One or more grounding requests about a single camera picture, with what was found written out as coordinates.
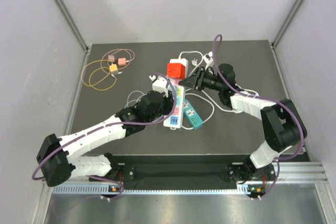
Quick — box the yellow USB cable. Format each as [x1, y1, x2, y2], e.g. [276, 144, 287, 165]
[81, 60, 123, 91]

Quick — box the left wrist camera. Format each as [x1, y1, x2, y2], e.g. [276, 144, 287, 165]
[149, 75, 169, 96]

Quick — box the light blue USB cable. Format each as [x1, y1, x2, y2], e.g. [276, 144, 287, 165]
[126, 90, 148, 109]

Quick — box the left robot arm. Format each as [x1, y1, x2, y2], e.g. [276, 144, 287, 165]
[36, 91, 175, 187]

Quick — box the pink USB cable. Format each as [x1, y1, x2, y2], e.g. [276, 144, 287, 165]
[101, 48, 136, 68]

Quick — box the white power strip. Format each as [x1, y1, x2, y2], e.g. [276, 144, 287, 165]
[163, 58, 188, 130]

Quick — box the white teal strip cable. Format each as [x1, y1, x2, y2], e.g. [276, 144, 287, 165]
[181, 87, 253, 131]

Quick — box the white power strip cable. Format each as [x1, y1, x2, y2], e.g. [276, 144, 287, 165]
[178, 50, 208, 66]

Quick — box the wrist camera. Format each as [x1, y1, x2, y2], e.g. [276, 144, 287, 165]
[149, 75, 169, 96]
[203, 51, 214, 69]

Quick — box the yellow USB charger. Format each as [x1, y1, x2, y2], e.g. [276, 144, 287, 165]
[109, 64, 119, 74]

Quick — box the red cube socket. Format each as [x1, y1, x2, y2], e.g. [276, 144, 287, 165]
[167, 62, 186, 79]

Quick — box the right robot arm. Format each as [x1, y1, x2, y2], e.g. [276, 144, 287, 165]
[179, 63, 307, 180]

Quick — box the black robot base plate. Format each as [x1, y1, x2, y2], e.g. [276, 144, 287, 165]
[88, 154, 281, 186]

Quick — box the teal power strip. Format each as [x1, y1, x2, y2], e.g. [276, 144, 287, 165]
[183, 99, 203, 130]

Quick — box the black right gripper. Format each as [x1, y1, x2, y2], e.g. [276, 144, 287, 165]
[180, 66, 225, 92]

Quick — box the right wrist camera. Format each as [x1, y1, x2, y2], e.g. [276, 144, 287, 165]
[203, 51, 214, 69]

